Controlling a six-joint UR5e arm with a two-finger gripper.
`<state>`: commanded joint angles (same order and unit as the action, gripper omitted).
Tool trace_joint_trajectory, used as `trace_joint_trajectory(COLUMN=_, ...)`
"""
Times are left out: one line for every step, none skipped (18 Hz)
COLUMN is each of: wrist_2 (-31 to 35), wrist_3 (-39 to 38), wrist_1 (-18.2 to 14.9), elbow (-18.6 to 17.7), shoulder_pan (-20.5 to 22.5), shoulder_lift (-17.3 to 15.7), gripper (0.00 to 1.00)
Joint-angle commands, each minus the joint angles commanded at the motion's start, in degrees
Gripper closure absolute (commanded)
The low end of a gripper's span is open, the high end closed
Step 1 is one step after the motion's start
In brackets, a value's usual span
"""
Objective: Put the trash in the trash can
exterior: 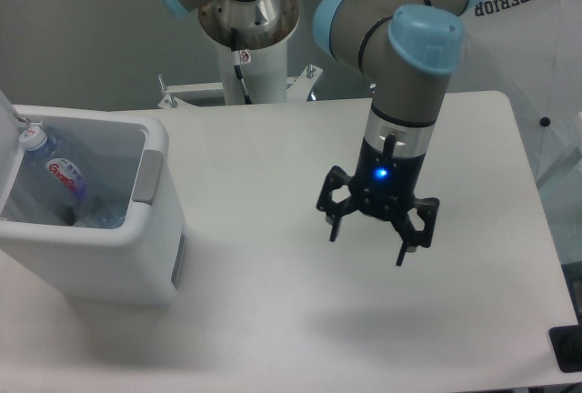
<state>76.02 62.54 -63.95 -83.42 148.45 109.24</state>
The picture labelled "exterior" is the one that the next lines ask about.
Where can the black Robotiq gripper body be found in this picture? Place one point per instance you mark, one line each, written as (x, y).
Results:
(384, 182)

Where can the crushed clear plastic bottle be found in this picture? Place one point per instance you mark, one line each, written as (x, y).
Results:
(60, 164)

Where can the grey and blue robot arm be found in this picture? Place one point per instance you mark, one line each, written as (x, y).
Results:
(408, 48)

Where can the white plastic trash can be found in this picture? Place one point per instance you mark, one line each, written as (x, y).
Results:
(136, 263)

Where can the black device at table edge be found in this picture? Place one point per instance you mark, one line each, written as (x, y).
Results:
(566, 343)

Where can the white umbrella with navy lettering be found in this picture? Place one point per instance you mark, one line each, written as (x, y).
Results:
(529, 50)

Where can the white metal base frame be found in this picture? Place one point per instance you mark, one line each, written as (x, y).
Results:
(246, 85)

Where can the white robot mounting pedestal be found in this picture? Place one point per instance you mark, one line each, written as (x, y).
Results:
(251, 44)

